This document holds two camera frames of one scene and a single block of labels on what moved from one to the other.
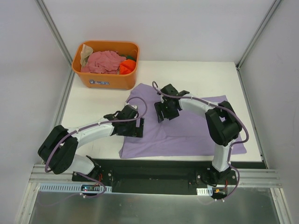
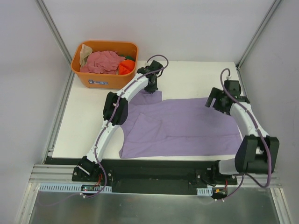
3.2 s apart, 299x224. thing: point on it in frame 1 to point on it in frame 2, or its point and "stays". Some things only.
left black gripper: x=139 y=127 to x=152 y=85
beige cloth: x=86 y=51 stays
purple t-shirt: x=189 y=134 stays
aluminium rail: x=39 y=175 stays
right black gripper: x=159 y=112 to x=212 y=100
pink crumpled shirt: x=103 y=62 stays
